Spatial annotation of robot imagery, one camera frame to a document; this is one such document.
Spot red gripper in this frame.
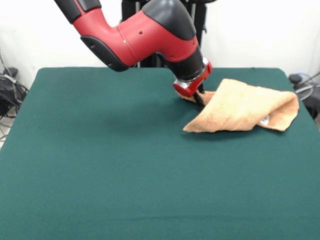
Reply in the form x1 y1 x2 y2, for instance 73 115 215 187
172 61 213 106

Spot orange terry towel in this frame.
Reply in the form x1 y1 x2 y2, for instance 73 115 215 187
178 78 300 133

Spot dark green table cloth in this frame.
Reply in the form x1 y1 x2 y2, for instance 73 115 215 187
0 66 320 240

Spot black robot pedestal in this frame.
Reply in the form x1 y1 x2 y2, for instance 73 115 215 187
121 0 209 68

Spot black cable bundle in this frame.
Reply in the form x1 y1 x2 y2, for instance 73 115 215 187
0 67 30 119

